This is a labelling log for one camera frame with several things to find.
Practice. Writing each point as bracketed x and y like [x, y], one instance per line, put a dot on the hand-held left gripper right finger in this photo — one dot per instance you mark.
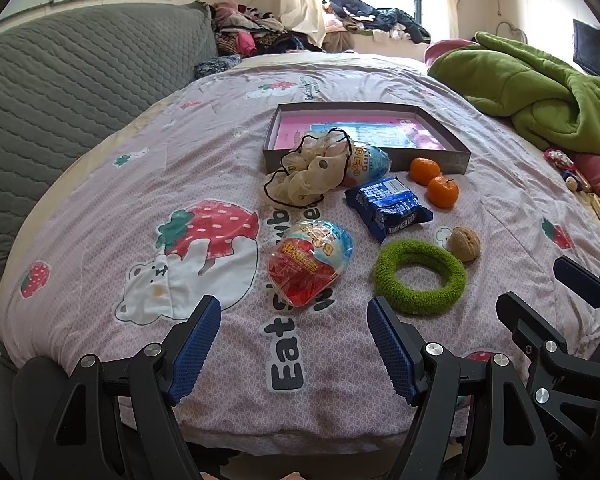
[390, 350]

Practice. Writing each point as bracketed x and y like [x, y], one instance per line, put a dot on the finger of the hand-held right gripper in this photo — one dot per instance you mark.
[517, 312]
[577, 277]

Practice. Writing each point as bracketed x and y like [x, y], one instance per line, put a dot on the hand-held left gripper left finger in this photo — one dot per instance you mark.
[195, 350]

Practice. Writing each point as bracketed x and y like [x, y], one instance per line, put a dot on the brown walnut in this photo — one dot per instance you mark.
[465, 244]

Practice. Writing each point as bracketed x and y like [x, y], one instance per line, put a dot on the red and blue toy egg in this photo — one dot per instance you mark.
[305, 260]

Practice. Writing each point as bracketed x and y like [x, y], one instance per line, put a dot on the orange mandarin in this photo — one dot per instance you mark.
[442, 192]
[424, 171]

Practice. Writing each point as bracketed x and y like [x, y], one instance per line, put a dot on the blue snack packet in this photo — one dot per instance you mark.
[385, 205]

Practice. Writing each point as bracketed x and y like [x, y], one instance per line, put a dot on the grey shallow cardboard box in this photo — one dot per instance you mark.
[445, 161]

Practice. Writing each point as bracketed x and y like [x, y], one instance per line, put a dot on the blue plastic toy egg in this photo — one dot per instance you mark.
[371, 162]

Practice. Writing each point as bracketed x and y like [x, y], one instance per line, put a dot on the beige scrunchie with black trim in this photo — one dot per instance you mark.
[305, 175]

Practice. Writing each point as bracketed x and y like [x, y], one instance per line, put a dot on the red candy toy packet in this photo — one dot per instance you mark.
[560, 162]

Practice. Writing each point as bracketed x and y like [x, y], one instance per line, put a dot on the green fleece blanket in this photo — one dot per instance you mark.
[530, 90]

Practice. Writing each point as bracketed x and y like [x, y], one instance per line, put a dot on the black flat television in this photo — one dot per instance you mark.
[592, 50]

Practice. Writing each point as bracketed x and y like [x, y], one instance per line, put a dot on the white round-topped object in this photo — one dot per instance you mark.
[500, 27]

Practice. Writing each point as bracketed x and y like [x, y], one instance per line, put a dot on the pink pillow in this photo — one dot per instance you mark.
[445, 50]

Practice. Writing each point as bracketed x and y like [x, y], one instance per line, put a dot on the dark patterned cloth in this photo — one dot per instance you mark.
[215, 66]

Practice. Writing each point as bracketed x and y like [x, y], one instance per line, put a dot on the grey quilted headboard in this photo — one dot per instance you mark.
[55, 85]

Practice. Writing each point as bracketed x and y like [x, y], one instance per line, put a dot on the pile of mixed clothes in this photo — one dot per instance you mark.
[240, 30]

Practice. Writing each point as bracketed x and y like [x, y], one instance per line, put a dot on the pile of dark clothes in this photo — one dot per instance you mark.
[375, 15]

